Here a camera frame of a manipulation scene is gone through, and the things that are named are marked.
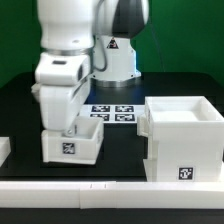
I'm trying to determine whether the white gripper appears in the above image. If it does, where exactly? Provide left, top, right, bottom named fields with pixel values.
left=31, top=53, right=90, bottom=136

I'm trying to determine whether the white drawer with knob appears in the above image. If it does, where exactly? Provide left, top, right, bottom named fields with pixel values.
left=41, top=116, right=104, bottom=165

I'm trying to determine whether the white drawer without knob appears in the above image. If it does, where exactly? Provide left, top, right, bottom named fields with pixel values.
left=137, top=114, right=149, bottom=137

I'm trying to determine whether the white drawer cabinet box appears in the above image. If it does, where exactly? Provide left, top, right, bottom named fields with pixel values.
left=144, top=96, right=224, bottom=182

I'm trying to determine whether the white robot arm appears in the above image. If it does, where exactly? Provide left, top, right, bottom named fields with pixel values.
left=35, top=0, right=149, bottom=133

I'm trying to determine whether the white marker sheet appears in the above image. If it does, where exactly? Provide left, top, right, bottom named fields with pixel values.
left=80, top=104, right=144, bottom=124

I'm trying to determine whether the white left fence bar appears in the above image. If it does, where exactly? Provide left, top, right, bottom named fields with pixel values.
left=0, top=137, right=11, bottom=167

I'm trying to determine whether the white fence bar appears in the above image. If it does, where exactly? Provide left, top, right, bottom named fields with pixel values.
left=0, top=137, right=11, bottom=167
left=0, top=181, right=224, bottom=209

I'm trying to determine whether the white front fence bar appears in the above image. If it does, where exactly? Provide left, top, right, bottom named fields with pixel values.
left=0, top=181, right=224, bottom=209

